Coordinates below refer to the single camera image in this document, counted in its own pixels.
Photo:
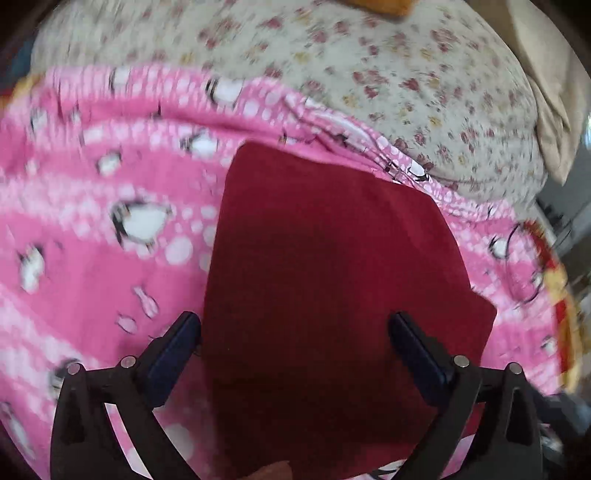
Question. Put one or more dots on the pink penguin print blanket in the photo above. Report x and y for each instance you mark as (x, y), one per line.
(92, 286)

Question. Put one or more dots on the orange checkered pillow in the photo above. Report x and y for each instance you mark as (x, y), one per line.
(383, 7)

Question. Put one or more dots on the dark red garment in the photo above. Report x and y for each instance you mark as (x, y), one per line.
(323, 277)

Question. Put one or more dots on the floral bed sheet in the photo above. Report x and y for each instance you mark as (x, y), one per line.
(392, 69)

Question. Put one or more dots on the beige cloth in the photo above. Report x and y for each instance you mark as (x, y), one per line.
(549, 101)

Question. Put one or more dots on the yellow red printed cloth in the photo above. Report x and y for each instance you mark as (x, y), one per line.
(561, 295)

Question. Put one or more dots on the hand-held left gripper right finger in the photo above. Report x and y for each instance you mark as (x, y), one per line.
(420, 360)

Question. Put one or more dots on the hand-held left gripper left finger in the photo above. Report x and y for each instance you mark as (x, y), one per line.
(175, 360)

